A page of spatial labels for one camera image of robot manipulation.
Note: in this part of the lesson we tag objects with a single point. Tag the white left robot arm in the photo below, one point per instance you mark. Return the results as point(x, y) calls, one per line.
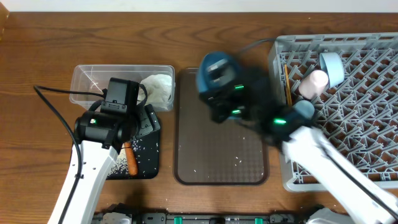
point(98, 137)

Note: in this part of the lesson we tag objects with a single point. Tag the white napkin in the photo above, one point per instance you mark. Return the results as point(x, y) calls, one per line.
point(158, 88)

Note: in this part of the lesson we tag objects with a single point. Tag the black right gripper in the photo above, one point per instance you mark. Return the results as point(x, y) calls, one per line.
point(221, 104)

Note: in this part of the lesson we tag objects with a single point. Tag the dark blue plate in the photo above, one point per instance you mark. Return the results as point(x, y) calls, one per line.
point(219, 86)

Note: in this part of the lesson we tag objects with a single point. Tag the clear plastic bin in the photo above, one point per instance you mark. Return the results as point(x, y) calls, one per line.
point(95, 78)

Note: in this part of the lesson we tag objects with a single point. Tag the white rice pile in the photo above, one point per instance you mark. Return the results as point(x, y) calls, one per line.
point(120, 170)

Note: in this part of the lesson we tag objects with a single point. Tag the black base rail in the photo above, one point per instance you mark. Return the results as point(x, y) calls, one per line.
point(120, 213)

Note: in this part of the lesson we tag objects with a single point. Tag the grey dishwasher rack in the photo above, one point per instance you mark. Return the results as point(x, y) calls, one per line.
point(358, 116)

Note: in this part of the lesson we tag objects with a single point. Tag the pink cup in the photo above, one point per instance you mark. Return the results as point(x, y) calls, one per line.
point(314, 84)

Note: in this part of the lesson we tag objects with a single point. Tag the black tray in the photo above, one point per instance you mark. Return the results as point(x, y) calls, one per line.
point(149, 157)

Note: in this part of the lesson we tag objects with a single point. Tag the brown serving tray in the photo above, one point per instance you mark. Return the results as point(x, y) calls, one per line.
point(207, 153)

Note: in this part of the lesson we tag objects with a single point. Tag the light blue cup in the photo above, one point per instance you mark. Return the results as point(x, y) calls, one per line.
point(305, 108)

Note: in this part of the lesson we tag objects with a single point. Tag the wooden chopstick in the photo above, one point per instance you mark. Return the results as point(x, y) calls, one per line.
point(287, 86)

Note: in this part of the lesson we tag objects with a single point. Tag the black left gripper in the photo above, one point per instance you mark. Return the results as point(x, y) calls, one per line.
point(151, 123)

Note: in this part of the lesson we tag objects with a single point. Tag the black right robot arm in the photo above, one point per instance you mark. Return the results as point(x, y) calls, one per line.
point(298, 139)

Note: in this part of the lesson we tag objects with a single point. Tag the light blue bowl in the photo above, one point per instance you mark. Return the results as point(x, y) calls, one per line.
point(331, 64)

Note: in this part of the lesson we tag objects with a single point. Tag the orange carrot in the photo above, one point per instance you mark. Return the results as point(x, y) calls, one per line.
point(130, 158)

